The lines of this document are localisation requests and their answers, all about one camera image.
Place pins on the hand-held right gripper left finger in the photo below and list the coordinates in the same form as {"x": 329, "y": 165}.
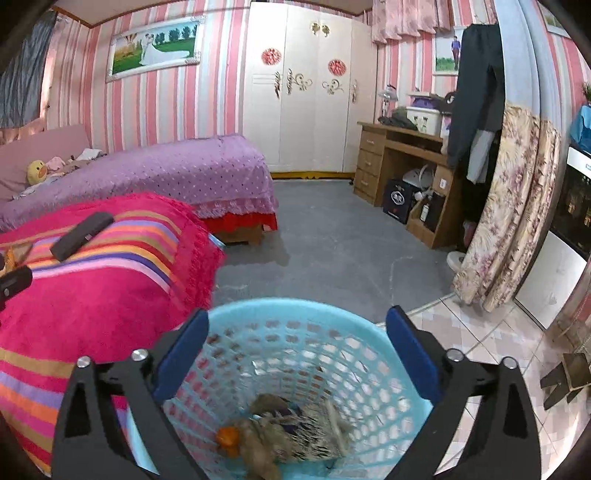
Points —
{"x": 184, "y": 355}

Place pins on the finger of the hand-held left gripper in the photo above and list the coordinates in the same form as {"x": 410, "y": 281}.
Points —
{"x": 16, "y": 284}

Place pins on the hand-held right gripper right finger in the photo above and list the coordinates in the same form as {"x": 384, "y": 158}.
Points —
{"x": 408, "y": 355}

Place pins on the brown wrapper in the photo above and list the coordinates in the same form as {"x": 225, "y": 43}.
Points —
{"x": 16, "y": 256}

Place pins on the orange peel piece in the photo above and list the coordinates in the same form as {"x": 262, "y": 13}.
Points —
{"x": 227, "y": 436}

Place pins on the brown paper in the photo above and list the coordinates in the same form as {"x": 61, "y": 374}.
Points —
{"x": 268, "y": 404}

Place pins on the beige paper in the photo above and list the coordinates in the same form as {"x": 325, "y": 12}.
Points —
{"x": 256, "y": 450}

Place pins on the blue plastic mesh basket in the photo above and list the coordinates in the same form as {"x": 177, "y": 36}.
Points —
{"x": 295, "y": 309}

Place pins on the blue plastic wrapper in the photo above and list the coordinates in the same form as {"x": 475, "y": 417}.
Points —
{"x": 290, "y": 420}

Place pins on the straw-coloured wrapper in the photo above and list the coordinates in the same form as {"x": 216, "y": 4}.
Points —
{"x": 309, "y": 441}

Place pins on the black remote control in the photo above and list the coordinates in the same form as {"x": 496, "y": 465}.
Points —
{"x": 81, "y": 236}

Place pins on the pink striped blanket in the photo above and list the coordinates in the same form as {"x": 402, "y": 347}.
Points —
{"x": 101, "y": 295}

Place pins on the yellow duck plush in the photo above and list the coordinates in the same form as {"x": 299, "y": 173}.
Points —
{"x": 37, "y": 171}

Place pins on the pink plush toy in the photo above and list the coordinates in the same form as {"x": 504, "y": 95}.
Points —
{"x": 59, "y": 164}

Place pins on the pink headboard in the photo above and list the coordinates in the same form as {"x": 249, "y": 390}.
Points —
{"x": 32, "y": 143}

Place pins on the black bottle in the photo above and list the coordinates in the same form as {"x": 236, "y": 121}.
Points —
{"x": 434, "y": 211}

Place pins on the white folded cloth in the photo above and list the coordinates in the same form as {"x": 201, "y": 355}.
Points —
{"x": 90, "y": 154}

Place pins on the black cardboard box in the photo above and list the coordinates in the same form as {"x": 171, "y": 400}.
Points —
{"x": 399, "y": 201}

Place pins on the small wooden stool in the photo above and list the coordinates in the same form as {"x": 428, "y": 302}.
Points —
{"x": 570, "y": 378}

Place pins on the white glass door cabinet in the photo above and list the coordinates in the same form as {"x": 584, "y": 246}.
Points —
{"x": 554, "y": 272}

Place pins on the white appliance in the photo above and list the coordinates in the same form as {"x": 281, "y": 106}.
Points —
{"x": 415, "y": 179}

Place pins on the floral curtain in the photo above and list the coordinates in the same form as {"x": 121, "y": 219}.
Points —
{"x": 508, "y": 207}

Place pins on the bed with purple bedspread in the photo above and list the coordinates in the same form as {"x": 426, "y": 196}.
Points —
{"x": 184, "y": 170}

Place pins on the wooden desk with drawers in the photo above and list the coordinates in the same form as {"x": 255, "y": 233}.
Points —
{"x": 392, "y": 157}

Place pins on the grey hanging shirt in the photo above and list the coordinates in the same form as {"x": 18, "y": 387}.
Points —
{"x": 478, "y": 157}

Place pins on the grey curtain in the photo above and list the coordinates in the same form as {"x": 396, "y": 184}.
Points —
{"x": 25, "y": 69}

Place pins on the dark green cloth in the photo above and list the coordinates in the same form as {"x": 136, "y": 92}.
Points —
{"x": 399, "y": 121}

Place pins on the white storage box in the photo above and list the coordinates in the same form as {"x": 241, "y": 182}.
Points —
{"x": 427, "y": 120}

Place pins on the white wardrobe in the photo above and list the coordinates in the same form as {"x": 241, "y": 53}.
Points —
{"x": 309, "y": 120}

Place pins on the black cap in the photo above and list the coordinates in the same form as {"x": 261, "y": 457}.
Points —
{"x": 448, "y": 102}

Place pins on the desk lamp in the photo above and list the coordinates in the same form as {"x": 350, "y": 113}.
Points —
{"x": 388, "y": 99}

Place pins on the black hanging jacket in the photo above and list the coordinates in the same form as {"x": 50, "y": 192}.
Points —
{"x": 475, "y": 87}

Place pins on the blue cloth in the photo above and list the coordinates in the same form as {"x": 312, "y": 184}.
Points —
{"x": 582, "y": 129}

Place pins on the red round paper decoration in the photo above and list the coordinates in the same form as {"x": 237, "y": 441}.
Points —
{"x": 271, "y": 56}
{"x": 337, "y": 66}

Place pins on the pink curtain valance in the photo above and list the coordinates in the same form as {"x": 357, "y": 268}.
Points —
{"x": 415, "y": 18}

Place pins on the framed wall picture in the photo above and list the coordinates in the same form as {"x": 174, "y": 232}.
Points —
{"x": 154, "y": 48}

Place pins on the small wall poster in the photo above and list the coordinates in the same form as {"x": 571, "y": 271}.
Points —
{"x": 448, "y": 50}

